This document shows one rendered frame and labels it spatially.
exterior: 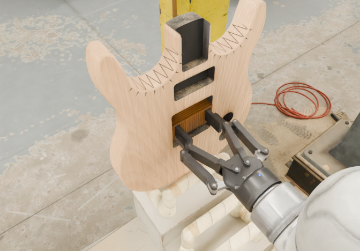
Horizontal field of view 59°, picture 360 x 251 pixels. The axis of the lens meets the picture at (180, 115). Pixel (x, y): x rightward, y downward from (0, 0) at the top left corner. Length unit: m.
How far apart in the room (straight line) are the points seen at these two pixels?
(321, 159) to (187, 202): 1.33
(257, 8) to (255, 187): 0.30
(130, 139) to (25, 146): 2.03
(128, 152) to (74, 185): 1.67
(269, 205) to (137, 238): 0.57
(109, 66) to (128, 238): 0.66
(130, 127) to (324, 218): 0.34
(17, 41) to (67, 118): 1.25
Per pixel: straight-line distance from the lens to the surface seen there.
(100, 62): 0.44
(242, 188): 0.54
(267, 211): 0.52
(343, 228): 0.33
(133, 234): 1.01
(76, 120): 2.59
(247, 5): 0.60
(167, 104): 0.56
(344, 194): 0.33
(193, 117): 0.63
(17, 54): 3.42
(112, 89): 0.47
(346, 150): 2.04
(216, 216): 0.81
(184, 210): 0.84
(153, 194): 0.83
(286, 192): 0.53
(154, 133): 0.59
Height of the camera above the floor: 1.87
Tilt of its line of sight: 49 degrees down
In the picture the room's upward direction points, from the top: straight up
